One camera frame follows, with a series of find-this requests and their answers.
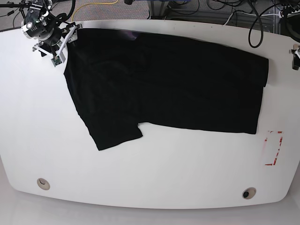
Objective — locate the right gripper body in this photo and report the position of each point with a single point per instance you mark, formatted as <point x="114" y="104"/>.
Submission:
<point x="55" y="40"/>

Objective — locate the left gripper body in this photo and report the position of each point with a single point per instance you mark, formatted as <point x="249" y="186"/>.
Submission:
<point x="295" y="51"/>

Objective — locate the black T-shirt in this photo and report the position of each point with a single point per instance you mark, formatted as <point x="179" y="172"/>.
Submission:
<point x="118" y="82"/>

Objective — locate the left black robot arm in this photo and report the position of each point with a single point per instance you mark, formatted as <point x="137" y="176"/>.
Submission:
<point x="268" y="20"/>

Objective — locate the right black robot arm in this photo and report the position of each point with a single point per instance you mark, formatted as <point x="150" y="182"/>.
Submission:
<point x="39" y="18"/>

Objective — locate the white power strip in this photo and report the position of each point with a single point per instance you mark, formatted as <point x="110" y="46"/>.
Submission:
<point x="289" y="11"/>

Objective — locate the black tripod stand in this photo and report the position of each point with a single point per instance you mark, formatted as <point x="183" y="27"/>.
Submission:
<point x="12" y="13"/>

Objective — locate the red tape rectangle marking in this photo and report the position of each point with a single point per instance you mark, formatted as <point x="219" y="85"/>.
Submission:
<point x="272" y="147"/>

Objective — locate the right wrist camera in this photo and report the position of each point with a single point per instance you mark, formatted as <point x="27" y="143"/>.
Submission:
<point x="57" y="60"/>

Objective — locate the aluminium frame post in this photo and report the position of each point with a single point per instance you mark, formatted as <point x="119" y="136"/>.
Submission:
<point x="157" y="8"/>

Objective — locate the left table cable grommet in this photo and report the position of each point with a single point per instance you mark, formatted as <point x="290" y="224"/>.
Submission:
<point x="43" y="184"/>

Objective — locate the table cable grommet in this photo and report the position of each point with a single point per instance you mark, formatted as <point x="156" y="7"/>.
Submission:
<point x="43" y="184"/>
<point x="249" y="193"/>

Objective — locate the right table cable grommet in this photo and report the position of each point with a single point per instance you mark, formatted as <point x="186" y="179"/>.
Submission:
<point x="249" y="193"/>

